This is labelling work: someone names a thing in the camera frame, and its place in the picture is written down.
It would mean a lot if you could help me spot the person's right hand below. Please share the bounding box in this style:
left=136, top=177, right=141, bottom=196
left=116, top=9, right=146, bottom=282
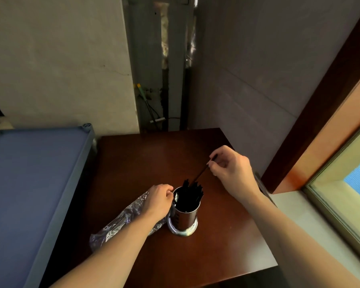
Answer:
left=208, top=145, right=260, bottom=202

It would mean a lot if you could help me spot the person's left hand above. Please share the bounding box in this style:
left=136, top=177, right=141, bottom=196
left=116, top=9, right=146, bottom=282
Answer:
left=139, top=184, right=174, bottom=223

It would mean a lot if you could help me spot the single black chopstick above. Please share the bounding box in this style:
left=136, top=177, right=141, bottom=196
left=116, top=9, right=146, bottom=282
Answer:
left=192, top=154, right=218, bottom=186

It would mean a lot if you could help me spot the perforated steel chopstick holder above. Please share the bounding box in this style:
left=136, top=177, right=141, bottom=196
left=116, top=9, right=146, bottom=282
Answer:
left=167, top=186, right=199, bottom=237

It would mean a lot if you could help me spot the person's right forearm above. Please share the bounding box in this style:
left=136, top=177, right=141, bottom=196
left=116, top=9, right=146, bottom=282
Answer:
left=242, top=189, right=360, bottom=288

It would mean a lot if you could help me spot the person's left forearm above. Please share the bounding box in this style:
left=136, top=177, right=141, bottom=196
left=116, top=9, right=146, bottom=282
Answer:
left=49, top=210, right=160, bottom=288

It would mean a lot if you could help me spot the bundle of black chopsticks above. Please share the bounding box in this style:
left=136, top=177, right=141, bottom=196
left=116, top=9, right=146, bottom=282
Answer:
left=175, top=179, right=204, bottom=213

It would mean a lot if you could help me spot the crumpled clear plastic bag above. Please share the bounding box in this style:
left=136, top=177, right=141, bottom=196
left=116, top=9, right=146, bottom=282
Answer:
left=89, top=190, right=170, bottom=253

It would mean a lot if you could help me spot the blue metal shelf rack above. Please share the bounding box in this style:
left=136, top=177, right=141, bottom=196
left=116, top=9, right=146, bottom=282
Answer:
left=0, top=123, right=97, bottom=288

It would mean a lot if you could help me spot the yellow green wire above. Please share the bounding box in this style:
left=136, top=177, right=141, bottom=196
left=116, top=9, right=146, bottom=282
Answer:
left=133, top=83, right=160, bottom=123

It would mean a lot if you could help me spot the grey metal duct column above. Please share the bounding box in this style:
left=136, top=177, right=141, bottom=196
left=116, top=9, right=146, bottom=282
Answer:
left=122, top=0, right=199, bottom=133

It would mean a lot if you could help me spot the dark brown wooden door frame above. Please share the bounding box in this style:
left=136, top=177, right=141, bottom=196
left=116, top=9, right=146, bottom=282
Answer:
left=260, top=0, right=360, bottom=194

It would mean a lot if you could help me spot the pale window frame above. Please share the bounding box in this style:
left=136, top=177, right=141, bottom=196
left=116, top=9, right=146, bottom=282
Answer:
left=303, top=116, right=360, bottom=269

